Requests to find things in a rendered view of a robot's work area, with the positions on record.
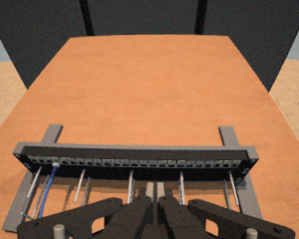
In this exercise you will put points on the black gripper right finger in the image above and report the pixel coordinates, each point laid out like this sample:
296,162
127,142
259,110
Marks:
180,223

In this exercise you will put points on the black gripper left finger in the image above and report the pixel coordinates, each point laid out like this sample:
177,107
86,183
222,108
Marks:
77,223

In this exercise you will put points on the blue patch cord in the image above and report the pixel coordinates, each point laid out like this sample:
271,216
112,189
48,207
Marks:
45,194

